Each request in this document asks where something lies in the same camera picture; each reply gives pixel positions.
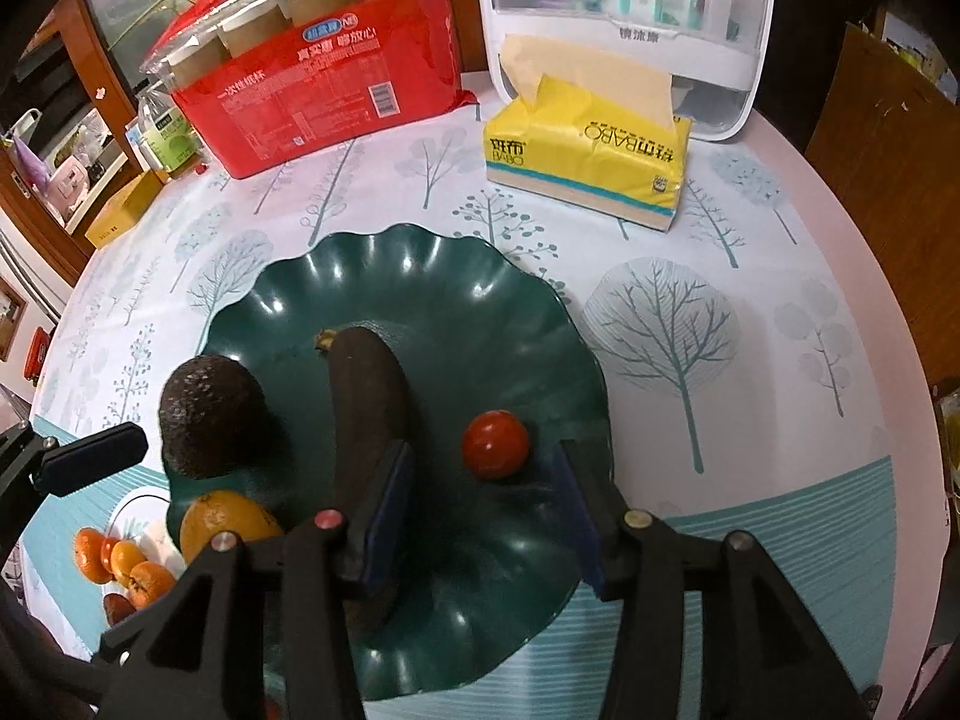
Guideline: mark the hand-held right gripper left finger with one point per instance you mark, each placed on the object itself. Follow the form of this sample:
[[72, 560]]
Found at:
[[384, 517]]

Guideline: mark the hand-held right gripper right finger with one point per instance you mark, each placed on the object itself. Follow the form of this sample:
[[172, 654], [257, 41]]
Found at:
[[579, 532]]

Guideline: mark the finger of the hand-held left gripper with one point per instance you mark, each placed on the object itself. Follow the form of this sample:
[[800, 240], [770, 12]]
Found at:
[[94, 457]]

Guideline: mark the small red tomato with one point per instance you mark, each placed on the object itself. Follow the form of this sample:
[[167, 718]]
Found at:
[[495, 444]]

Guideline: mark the dark green scalloped plate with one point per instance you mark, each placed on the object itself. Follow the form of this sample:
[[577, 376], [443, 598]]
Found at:
[[465, 330]]

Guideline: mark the small white plate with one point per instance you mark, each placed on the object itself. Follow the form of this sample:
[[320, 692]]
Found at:
[[146, 514]]

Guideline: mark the red date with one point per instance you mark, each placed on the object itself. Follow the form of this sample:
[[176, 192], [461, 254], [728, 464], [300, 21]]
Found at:
[[118, 609]]

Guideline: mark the small tangerine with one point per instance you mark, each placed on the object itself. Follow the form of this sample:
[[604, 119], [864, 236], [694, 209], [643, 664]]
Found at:
[[90, 555], [150, 585], [126, 561]]

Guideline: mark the overripe brown banana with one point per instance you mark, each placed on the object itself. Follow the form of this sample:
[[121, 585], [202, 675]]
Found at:
[[367, 397]]

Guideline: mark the dark avocado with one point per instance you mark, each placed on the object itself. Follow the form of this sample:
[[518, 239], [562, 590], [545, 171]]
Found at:
[[210, 420]]

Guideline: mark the large orange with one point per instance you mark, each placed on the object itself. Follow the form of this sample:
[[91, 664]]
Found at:
[[221, 517]]

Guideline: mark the tree print tablecloth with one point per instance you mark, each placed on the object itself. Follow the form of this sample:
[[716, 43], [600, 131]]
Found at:
[[750, 405]]

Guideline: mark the yellow cardboard box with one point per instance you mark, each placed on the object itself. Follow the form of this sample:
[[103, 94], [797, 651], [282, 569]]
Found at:
[[120, 214]]

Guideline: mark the green label plastic bottle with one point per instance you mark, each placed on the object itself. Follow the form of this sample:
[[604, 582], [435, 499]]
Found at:
[[166, 142]]

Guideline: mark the yellow tissue pack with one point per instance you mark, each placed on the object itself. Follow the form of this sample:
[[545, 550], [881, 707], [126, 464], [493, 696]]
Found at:
[[585, 157]]

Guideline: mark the wooden display cabinet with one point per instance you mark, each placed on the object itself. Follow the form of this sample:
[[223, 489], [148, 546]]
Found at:
[[67, 37]]

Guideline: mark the red paper cup package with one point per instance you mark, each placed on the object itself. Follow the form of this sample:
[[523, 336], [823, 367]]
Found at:
[[315, 82]]

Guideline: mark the brown wooden chair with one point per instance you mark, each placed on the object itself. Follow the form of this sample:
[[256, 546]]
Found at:
[[877, 165]]

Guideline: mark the white cosmetic organizer box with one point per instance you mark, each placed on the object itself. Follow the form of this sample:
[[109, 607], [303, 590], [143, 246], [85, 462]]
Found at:
[[720, 52]]

